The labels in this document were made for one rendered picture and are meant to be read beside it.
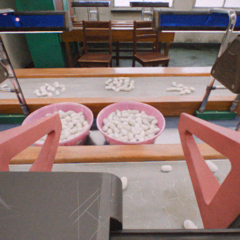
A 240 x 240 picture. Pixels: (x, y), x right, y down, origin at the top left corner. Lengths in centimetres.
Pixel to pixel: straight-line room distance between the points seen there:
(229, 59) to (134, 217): 37
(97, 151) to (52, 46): 274
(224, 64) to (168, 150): 32
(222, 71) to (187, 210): 32
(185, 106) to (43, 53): 275
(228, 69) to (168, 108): 55
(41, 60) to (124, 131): 281
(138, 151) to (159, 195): 14
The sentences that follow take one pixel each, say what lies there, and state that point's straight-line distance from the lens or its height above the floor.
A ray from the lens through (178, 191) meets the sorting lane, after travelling 50.
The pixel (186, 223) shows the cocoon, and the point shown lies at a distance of 44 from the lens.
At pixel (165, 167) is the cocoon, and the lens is 51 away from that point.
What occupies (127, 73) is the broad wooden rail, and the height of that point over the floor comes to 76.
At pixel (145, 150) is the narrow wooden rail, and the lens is 53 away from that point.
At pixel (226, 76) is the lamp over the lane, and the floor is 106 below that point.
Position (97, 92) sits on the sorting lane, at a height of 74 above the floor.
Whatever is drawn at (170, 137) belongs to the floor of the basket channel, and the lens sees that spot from 73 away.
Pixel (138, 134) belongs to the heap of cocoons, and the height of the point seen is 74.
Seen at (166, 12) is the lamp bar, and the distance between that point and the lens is 82.
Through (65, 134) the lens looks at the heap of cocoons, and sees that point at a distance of 64.
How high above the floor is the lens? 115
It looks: 37 degrees down
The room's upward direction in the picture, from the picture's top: straight up
